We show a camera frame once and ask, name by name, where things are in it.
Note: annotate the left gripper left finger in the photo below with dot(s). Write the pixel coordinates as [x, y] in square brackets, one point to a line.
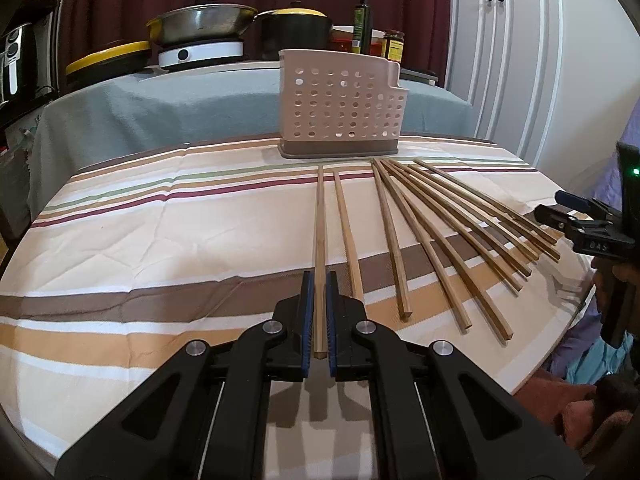
[203, 413]

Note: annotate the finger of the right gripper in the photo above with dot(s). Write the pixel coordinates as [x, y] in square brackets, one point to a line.
[572, 226]
[575, 200]

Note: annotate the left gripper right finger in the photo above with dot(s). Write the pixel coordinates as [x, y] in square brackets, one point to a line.
[436, 414]

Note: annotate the wooden chopstick ten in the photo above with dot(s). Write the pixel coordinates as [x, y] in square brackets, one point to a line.
[531, 226]

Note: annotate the wooden chopstick one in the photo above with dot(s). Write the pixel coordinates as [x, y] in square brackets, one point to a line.
[319, 344]

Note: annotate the wooden chopstick nine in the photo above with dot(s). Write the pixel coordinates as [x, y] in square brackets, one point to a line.
[506, 219]

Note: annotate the wooden chopstick seven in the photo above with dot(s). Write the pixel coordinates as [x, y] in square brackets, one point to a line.
[456, 218]

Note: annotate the wooden chopstick three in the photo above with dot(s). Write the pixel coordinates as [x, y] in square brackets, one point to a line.
[398, 268]

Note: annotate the wooden chopstick eight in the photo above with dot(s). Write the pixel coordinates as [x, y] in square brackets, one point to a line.
[530, 255]

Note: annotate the wooden chopstick four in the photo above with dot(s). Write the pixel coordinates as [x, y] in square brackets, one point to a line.
[462, 317]

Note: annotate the wooden chopstick two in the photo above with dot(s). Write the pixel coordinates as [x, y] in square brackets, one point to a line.
[349, 243]

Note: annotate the wooden chopstick six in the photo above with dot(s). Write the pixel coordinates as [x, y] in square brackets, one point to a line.
[506, 265]

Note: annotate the striped tablecloth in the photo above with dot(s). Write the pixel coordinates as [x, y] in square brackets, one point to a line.
[133, 258]

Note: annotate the white cabinet doors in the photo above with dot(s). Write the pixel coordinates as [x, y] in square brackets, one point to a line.
[505, 60]

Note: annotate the grey tray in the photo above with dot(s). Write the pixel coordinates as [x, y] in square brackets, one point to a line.
[414, 75]

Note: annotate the sauce jar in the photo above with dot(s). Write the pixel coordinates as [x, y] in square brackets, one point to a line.
[393, 45]

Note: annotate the white bowl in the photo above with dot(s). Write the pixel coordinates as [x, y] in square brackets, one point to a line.
[346, 32]

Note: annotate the white perforated utensil holder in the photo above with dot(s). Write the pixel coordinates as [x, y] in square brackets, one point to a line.
[337, 104]

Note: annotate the red bowl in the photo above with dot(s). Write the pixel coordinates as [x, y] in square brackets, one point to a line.
[344, 44]

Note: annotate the olive oil bottle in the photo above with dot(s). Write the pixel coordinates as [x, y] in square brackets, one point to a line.
[362, 32]

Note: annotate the black pot yellow lid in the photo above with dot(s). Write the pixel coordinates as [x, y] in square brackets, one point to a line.
[294, 27]

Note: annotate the grey-blue tablecloth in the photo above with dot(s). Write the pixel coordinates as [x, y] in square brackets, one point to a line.
[125, 115]

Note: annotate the beige counter mat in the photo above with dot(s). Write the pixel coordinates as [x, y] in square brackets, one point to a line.
[156, 71]

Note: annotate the white induction cooker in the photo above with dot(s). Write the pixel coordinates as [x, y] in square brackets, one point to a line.
[203, 54]

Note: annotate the yellow lidded electric griddle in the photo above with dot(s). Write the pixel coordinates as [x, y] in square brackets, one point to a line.
[109, 63]

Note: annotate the steel wok with lid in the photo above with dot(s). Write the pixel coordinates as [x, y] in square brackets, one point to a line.
[200, 21]

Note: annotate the black air fryer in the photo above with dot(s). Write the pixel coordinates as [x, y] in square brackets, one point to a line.
[18, 65]

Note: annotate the black metal shelf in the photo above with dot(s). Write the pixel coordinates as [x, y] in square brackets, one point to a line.
[40, 14]

